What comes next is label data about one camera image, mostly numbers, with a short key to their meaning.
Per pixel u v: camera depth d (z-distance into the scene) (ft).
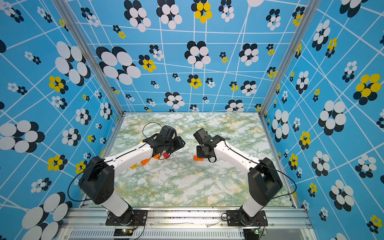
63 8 2.27
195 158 3.08
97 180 1.49
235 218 2.37
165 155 3.14
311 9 2.24
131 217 2.36
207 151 1.99
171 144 2.45
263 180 1.44
